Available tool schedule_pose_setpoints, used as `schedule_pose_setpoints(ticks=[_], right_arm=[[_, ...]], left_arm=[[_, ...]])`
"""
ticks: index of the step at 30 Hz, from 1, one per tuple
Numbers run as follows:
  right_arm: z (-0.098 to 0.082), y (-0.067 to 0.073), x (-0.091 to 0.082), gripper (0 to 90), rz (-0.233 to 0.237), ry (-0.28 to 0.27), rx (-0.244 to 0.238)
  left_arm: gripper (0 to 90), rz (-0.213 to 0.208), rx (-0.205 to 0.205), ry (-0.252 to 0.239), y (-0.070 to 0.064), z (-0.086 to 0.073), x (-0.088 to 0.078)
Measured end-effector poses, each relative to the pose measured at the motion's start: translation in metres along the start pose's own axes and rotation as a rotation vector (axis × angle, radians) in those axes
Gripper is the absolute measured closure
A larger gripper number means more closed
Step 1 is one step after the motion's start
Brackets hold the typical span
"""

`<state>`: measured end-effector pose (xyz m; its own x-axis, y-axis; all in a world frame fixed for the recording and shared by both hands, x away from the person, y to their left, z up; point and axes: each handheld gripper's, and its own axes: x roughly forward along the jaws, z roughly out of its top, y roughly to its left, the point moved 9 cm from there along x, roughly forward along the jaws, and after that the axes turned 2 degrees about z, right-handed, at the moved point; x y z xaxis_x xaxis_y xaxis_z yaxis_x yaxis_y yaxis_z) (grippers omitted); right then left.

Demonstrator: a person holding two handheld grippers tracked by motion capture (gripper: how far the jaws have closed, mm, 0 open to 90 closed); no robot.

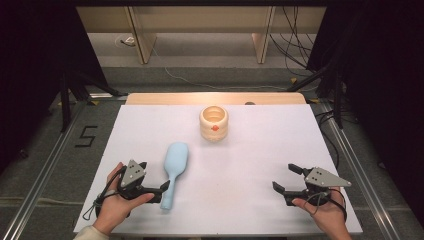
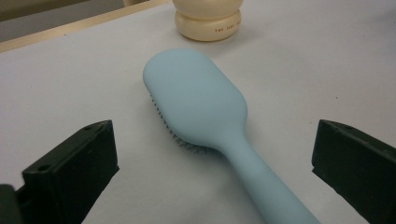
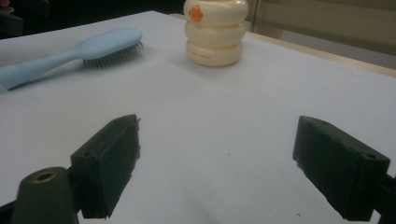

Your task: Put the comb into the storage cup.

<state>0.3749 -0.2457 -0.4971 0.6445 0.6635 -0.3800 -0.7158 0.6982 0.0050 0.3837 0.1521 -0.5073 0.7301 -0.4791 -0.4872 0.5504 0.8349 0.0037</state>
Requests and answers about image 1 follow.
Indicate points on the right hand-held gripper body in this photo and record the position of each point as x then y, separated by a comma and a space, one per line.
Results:
320, 180

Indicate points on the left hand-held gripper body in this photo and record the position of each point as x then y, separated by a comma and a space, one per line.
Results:
133, 175

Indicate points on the cream duck cup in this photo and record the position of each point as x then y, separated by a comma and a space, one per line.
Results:
213, 133

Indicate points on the person's right hand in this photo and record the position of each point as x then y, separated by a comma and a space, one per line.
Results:
328, 215

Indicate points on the person's left hand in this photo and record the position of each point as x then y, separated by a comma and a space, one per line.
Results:
113, 208

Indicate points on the white table board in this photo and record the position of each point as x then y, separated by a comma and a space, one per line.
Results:
233, 173

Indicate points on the black metal stand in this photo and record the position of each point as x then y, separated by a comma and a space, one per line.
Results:
338, 100
65, 100

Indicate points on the light wooden table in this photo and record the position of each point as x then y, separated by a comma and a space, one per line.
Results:
200, 98

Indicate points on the black curtain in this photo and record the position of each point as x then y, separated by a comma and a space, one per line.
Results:
36, 66
383, 83

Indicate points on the light wooden desk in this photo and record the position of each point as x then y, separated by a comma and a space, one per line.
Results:
200, 20

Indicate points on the aluminium floor rail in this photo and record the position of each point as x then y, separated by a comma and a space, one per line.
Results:
43, 176
363, 180

